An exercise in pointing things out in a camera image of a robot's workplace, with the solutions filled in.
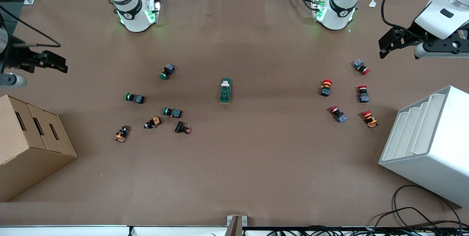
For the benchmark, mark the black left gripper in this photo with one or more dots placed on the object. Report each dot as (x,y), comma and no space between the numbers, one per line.
(413,33)

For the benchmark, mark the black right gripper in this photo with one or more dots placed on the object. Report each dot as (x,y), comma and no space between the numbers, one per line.
(18,60)

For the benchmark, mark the green terminal block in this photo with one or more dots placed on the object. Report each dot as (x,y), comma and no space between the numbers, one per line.
(225,90)

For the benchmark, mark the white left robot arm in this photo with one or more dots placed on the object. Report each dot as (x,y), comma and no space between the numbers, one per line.
(339,8)

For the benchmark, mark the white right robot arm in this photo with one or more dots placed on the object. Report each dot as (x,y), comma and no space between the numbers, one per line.
(133,8)

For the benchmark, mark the red blue emergency button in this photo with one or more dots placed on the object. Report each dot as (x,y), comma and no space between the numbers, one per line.
(338,114)
(363,94)
(361,66)

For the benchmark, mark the small white paper scrap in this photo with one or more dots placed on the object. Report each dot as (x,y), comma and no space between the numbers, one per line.
(372,3)

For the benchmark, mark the red orange emergency button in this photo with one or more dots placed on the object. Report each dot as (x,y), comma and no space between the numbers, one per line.
(369,118)
(325,88)

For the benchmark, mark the brown cardboard box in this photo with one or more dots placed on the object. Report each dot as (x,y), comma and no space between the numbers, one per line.
(29,144)

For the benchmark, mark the white stepped plastic bin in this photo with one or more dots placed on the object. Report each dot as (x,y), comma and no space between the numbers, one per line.
(428,144)

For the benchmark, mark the brown table cover sheet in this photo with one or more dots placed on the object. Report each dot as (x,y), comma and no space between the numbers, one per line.
(234,162)

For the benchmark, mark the green push button switch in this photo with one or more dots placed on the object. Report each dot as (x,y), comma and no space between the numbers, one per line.
(168,71)
(135,98)
(172,112)

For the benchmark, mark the black orange selector switch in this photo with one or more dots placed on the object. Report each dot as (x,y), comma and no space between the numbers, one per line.
(153,122)
(122,133)

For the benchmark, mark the black switch with red lamp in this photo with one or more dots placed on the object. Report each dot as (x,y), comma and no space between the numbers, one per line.
(182,128)

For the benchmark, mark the white table edge rail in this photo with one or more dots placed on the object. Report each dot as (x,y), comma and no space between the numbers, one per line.
(110,231)

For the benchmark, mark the metal table edge bracket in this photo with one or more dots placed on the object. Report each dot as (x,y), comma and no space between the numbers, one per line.
(236,223)

